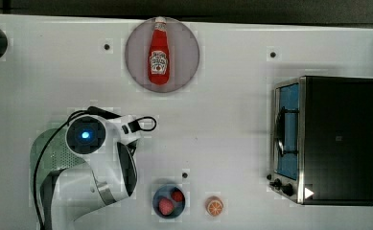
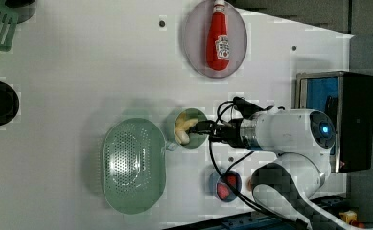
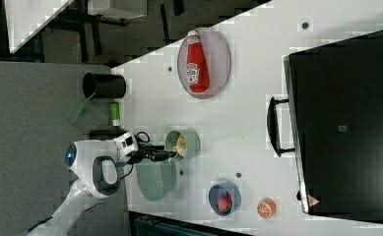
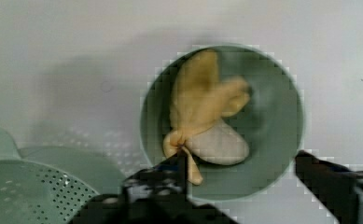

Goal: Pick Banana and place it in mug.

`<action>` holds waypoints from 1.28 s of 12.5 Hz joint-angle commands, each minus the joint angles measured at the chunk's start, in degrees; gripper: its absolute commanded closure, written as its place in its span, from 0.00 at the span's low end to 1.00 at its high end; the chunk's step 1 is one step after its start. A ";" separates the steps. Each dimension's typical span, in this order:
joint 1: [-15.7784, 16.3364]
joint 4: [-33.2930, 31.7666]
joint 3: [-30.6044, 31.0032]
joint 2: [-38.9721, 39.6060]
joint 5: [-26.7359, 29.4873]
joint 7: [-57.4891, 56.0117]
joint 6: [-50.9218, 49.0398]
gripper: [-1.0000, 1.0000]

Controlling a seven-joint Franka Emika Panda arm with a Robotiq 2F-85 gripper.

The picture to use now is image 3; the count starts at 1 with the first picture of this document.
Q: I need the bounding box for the yellow plush banana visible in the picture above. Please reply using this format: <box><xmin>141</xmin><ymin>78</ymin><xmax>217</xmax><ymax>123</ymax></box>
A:
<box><xmin>176</xmin><ymin>135</ymin><xmax>187</xmax><ymax>157</ymax></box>

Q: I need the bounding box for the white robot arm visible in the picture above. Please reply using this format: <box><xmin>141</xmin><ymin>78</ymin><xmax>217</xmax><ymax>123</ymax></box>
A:
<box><xmin>21</xmin><ymin>133</ymin><xmax>178</xmax><ymax>236</ymax></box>

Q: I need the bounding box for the orange slice toy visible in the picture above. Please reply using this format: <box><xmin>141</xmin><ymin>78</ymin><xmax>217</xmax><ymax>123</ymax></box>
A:
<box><xmin>257</xmin><ymin>198</ymin><xmax>276</xmax><ymax>219</ymax></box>

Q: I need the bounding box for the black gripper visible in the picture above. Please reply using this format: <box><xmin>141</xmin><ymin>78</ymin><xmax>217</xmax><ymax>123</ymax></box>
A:
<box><xmin>128</xmin><ymin>147</ymin><xmax>177</xmax><ymax>164</ymax></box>

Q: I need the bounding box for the black cylindrical container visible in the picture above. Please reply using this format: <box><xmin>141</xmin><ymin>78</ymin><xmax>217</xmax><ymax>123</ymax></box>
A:
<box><xmin>82</xmin><ymin>73</ymin><xmax>127</xmax><ymax>98</ymax></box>

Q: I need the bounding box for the green perforated colander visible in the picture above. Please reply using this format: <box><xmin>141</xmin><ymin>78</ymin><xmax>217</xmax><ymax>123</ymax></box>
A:
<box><xmin>136</xmin><ymin>159</ymin><xmax>176</xmax><ymax>202</ymax></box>

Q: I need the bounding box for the black cable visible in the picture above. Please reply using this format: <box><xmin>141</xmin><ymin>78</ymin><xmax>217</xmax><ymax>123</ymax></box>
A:
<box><xmin>118</xmin><ymin>131</ymin><xmax>152</xmax><ymax>181</ymax></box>

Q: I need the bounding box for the black oven door handle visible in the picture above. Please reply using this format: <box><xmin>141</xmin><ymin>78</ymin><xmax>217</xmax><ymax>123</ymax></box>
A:
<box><xmin>267</xmin><ymin>97</ymin><xmax>295</xmax><ymax>157</ymax></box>

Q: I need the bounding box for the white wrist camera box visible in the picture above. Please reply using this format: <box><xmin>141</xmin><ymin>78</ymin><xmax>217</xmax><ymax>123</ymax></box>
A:
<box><xmin>113</xmin><ymin>132</ymin><xmax>139</xmax><ymax>158</ymax></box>

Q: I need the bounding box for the green bottle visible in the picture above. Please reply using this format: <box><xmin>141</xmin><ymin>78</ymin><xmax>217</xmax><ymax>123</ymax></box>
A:
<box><xmin>108</xmin><ymin>102</ymin><xmax>121</xmax><ymax>127</ymax></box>

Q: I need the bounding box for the grey round plate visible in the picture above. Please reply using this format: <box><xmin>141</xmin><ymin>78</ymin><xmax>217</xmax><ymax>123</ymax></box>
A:
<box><xmin>177</xmin><ymin>28</ymin><xmax>231</xmax><ymax>99</ymax></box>

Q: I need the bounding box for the red strawberry toy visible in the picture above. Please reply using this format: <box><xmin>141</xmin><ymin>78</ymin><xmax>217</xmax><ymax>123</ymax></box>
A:
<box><xmin>218</xmin><ymin>193</ymin><xmax>232</xmax><ymax>214</ymax></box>

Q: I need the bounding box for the green mug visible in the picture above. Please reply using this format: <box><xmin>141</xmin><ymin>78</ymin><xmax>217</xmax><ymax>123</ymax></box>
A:
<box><xmin>164</xmin><ymin>129</ymin><xmax>201</xmax><ymax>162</ymax></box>

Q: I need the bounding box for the red ketchup bottle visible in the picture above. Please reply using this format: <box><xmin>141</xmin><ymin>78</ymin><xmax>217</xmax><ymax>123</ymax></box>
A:
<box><xmin>186</xmin><ymin>30</ymin><xmax>210</xmax><ymax>93</ymax></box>

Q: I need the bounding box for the blue bowl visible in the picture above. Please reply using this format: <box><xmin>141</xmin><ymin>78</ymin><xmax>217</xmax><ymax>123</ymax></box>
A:
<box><xmin>209</xmin><ymin>182</ymin><xmax>241</xmax><ymax>216</ymax></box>

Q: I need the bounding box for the white side table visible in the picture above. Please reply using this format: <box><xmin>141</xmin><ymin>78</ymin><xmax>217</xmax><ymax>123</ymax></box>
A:
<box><xmin>4</xmin><ymin>0</ymin><xmax>75</xmax><ymax>53</ymax></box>

